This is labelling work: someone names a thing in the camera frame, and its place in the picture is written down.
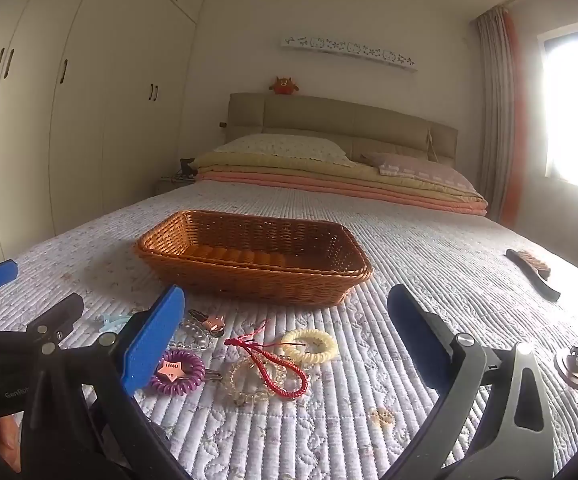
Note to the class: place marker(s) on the small black nightstand item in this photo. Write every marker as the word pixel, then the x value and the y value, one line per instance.
pixel 187 166

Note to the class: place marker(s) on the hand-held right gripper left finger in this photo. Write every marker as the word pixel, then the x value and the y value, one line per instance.
pixel 151 340

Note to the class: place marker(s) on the white wardrobe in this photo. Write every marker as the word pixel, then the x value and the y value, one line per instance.
pixel 94 110

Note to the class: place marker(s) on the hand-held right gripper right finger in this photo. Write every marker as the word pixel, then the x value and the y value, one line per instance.
pixel 414 330

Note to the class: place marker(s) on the orange plush toy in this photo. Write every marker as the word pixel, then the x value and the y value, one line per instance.
pixel 284 86

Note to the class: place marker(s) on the white quilted bedspread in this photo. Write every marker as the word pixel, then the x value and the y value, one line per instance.
pixel 444 260

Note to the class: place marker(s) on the grey and orange curtain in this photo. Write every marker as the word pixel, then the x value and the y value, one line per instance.
pixel 499 110

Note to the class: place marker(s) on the light blue hair clip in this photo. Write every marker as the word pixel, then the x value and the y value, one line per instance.
pixel 114 321

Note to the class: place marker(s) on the beige padded headboard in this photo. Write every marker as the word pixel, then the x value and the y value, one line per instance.
pixel 344 120

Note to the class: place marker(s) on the pink brown hair clip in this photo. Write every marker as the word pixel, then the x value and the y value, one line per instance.
pixel 214 324

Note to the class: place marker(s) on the white carved wall ornament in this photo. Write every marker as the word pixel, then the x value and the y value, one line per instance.
pixel 349 52

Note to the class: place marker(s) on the black bed brush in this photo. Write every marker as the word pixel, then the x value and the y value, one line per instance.
pixel 534 275

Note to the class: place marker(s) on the brown wicker basket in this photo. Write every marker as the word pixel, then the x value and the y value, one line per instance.
pixel 269 285

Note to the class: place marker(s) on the white floral pillow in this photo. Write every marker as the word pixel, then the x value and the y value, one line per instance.
pixel 279 147

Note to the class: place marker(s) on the pink checked pillow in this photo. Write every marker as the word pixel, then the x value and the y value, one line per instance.
pixel 419 170

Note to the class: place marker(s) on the folded yellow blanket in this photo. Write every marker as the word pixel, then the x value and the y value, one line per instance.
pixel 269 165

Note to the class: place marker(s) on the folded pink blanket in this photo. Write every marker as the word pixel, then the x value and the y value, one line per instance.
pixel 294 180

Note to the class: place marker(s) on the person's left hand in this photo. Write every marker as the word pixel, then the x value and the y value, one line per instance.
pixel 8 442

